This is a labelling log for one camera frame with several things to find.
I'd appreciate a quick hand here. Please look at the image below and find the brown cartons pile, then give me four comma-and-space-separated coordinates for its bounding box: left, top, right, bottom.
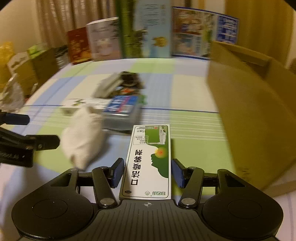
7, 46, 68, 97

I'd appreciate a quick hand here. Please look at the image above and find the brown cardboard box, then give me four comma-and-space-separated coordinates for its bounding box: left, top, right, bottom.
207, 42, 295, 197

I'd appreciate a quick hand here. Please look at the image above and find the crumpled silver bag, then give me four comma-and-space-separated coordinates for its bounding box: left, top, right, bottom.
1, 73, 25, 113

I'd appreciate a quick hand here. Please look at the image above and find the white square night light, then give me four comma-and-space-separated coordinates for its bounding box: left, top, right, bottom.
60, 105, 106, 170

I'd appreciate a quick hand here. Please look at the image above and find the green white spray box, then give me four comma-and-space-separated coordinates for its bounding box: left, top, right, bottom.
119, 124, 171, 200

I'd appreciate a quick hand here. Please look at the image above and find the white parrot ointment box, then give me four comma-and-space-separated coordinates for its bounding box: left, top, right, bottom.
60, 98, 111, 116

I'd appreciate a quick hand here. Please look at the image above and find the yellow curtain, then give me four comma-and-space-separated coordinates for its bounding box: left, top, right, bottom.
225, 1, 295, 65

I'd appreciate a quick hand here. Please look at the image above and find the yellow plastic bag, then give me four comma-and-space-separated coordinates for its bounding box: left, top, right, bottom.
0, 42, 15, 92

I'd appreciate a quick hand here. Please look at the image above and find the dark purple sock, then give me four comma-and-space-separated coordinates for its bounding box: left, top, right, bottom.
120, 71, 144, 89

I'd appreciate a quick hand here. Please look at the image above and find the grey sachet packet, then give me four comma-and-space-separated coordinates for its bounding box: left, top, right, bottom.
91, 73, 123, 98

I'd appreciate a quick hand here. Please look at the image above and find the blue milk carton box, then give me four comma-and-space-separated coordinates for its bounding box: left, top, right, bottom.
172, 6, 239, 59

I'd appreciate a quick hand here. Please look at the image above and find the red gift box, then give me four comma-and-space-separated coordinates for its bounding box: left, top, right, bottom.
67, 27, 92, 65

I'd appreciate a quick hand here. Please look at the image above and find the beige curtain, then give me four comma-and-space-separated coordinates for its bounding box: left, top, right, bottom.
34, 1, 119, 48

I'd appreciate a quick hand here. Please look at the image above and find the blue grey card box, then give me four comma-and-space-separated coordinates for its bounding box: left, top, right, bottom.
102, 95, 142, 132

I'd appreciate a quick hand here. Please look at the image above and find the green milk carton box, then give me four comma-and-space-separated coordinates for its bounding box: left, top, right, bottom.
115, 0, 172, 58

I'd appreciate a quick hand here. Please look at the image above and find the white humidifier box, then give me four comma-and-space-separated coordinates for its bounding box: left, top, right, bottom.
86, 17, 122, 61

